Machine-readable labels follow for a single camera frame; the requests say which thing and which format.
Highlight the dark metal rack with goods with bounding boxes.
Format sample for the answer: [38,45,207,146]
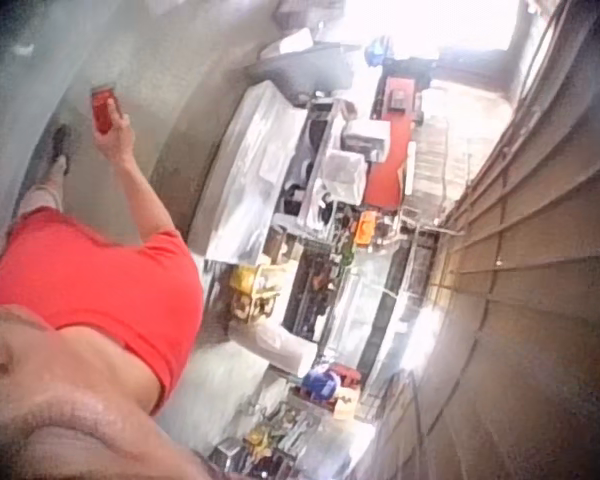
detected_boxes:
[279,238,363,342]

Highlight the person's legs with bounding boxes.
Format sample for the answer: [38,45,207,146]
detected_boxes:
[13,123,74,221]

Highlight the person's right hand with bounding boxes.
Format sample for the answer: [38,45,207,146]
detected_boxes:
[92,97,134,162]

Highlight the red machine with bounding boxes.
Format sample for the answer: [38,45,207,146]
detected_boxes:
[363,74,427,212]

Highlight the grey metal shelf with goods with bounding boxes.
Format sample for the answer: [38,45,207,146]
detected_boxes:
[273,97,391,237]

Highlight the orange container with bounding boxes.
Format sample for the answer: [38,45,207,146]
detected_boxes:
[353,209,380,247]

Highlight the blue round container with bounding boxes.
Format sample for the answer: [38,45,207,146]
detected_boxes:
[299,366,342,402]

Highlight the translucent plastic box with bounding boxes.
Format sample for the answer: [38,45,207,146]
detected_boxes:
[321,148,369,206]

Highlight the red jar with dark lid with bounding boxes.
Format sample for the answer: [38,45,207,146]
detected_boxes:
[89,83,119,136]

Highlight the grey plastic tub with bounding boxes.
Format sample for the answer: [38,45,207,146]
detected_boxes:
[249,41,357,107]

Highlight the heap of mixed goods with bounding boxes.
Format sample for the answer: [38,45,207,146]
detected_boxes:
[203,389,337,480]

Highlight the yellow box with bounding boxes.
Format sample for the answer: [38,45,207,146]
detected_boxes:
[226,263,282,322]

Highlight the white sack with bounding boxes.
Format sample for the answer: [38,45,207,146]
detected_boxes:
[228,319,317,377]

